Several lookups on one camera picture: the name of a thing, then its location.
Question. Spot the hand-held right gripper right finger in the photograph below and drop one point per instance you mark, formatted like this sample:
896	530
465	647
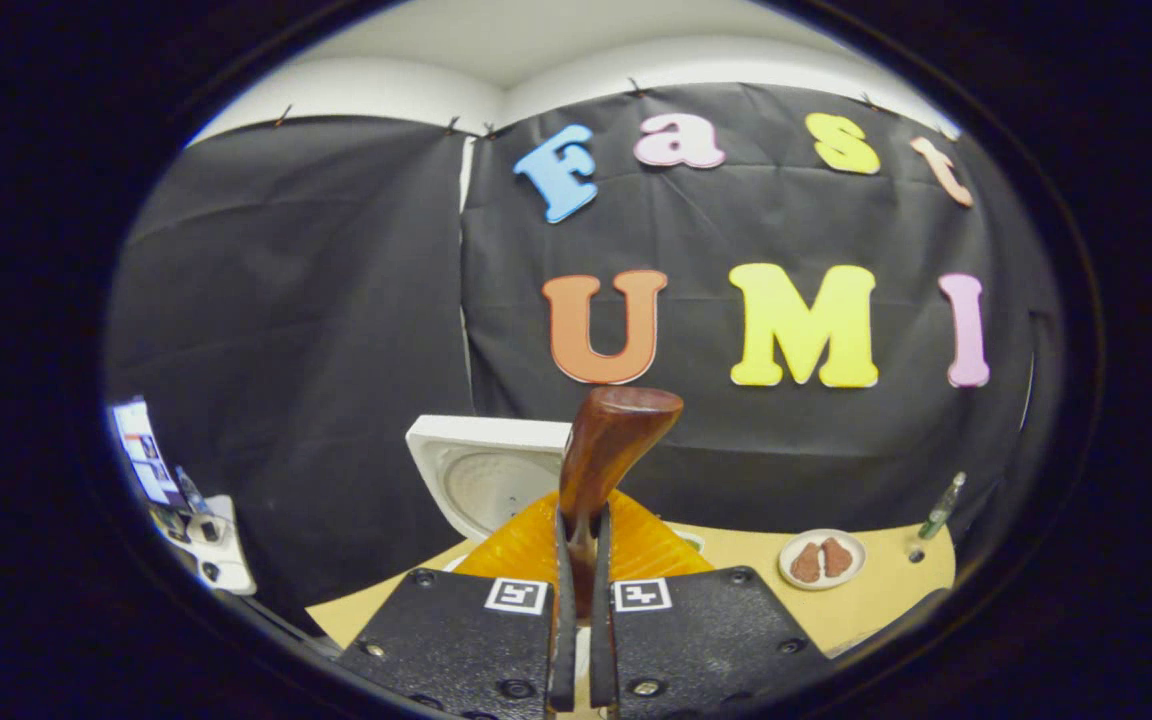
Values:
706	630

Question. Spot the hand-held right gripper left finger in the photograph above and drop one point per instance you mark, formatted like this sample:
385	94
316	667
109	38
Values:
456	640

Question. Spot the white rice cooker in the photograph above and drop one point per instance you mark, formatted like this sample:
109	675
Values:
486	480

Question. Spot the brown wooden spoon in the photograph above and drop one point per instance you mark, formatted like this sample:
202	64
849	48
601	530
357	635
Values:
611	440

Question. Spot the brown meat piece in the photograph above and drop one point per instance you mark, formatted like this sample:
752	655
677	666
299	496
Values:
806	565
837	557

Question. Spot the white plate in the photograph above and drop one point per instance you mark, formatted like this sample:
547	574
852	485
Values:
861	560

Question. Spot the green glass bottle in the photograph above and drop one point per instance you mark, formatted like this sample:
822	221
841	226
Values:
941	510

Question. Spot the black phone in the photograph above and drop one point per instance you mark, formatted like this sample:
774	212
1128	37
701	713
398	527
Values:
209	530

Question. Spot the black backdrop cloth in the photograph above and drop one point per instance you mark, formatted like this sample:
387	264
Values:
336	300

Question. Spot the computer monitor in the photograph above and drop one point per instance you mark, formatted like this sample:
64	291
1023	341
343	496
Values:
144	455

